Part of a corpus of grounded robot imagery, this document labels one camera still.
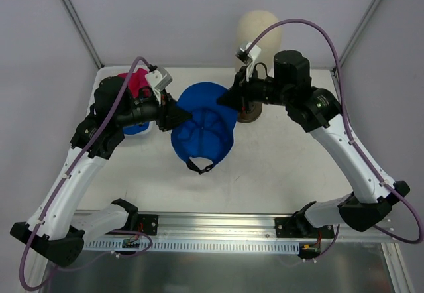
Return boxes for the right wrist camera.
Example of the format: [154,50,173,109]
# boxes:
[235,42,262,78]

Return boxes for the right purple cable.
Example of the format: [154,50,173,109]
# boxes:
[251,18,419,270]

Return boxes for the black mounting plate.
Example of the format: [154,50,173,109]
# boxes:
[136,213,159,236]
[274,217,335,239]

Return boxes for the pink cap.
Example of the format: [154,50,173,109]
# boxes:
[128,68,151,98]

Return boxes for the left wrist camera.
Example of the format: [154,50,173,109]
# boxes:
[145,67,173,105]

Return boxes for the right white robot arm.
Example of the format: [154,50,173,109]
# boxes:
[217,50,410,237]

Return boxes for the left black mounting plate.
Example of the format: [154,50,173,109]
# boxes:
[136,213,159,236]

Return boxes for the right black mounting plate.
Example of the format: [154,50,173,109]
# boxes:
[274,217,335,239]

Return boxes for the white slotted cable duct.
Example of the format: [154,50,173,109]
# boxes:
[84,237,300,255]

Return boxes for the cream mannequin head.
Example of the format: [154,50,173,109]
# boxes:
[234,9,283,72]

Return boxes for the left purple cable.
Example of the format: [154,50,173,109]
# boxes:
[19,56,156,291]

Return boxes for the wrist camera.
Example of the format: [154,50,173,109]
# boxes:
[235,42,262,78]
[145,67,173,105]

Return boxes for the aluminium rail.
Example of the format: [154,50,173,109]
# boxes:
[69,209,398,243]

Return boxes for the purple cable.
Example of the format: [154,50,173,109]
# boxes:
[19,56,156,291]
[251,18,419,270]

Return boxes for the white plastic basket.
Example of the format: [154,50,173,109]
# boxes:
[87,64,154,137]

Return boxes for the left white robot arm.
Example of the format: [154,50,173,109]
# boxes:
[10,72,191,267]

